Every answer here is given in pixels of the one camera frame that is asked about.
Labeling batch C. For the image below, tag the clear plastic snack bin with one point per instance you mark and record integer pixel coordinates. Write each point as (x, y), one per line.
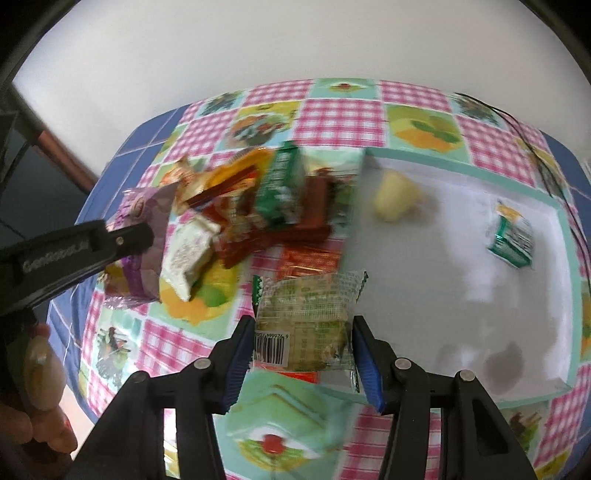
(438, 286)

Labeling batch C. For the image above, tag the small green white packet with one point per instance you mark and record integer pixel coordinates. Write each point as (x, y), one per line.
(510, 237)

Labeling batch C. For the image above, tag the white snack packet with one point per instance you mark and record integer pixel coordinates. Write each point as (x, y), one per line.
(184, 258)

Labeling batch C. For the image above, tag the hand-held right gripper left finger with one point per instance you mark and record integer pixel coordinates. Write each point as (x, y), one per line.
(236, 364)

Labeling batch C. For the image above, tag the brown wooden frame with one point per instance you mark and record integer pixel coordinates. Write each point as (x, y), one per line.
(51, 143)

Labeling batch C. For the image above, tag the clear green snack packet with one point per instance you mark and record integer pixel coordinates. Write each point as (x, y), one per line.
(304, 323)

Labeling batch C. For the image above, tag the person's left hand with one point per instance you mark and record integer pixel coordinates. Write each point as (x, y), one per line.
(44, 374)

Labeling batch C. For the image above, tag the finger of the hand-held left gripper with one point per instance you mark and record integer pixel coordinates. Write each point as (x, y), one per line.
(131, 240)

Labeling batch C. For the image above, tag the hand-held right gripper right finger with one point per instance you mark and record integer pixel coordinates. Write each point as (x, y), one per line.
(369, 369)

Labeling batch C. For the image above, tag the brown snack stick packet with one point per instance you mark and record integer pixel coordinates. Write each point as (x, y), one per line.
(318, 203)

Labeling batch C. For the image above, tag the dark green snack packet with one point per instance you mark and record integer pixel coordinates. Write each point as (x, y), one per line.
(281, 184)

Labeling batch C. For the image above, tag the purple snack packet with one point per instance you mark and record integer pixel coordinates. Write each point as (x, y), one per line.
(157, 203)

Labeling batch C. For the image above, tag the pale yellow snack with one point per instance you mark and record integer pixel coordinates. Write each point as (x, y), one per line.
(397, 198)

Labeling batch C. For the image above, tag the red snack packet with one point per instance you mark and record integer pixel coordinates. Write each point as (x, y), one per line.
(244, 242)

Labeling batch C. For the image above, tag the red orange foil packet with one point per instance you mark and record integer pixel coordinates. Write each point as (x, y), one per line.
(309, 261)

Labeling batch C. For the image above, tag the pink checked fruit tablecloth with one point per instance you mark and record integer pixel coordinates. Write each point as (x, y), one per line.
(332, 115)

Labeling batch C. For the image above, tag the orange translucent snack packet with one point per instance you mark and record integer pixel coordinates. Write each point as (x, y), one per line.
(240, 173)

